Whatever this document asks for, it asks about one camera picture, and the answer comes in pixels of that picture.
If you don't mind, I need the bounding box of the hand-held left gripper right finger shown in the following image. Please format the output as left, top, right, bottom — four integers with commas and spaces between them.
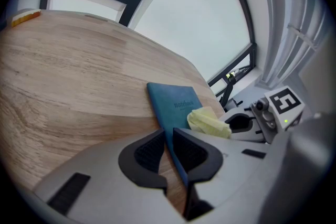
172, 127, 274, 224

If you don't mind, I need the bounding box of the yellow sponge block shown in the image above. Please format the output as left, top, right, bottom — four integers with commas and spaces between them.
10, 8, 42, 28

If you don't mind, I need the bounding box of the blue notebook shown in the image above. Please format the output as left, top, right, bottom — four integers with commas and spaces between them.
146, 82, 204, 187

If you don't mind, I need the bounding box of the yellow cloth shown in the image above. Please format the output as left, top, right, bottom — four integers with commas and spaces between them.
186, 106, 232, 139

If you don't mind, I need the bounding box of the thick white pipe bundle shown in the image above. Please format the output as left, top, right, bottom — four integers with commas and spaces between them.
258, 0, 326, 87

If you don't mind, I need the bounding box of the black mesh office chair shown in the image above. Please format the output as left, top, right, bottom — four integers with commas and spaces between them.
219, 77, 237, 111

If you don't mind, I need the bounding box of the black framed window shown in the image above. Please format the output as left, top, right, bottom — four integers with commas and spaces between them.
39, 0, 258, 95

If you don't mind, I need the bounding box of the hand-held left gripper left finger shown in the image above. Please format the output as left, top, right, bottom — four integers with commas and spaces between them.
34, 127, 185, 224

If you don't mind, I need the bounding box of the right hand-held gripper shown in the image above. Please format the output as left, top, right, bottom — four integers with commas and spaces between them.
217, 87, 306, 144

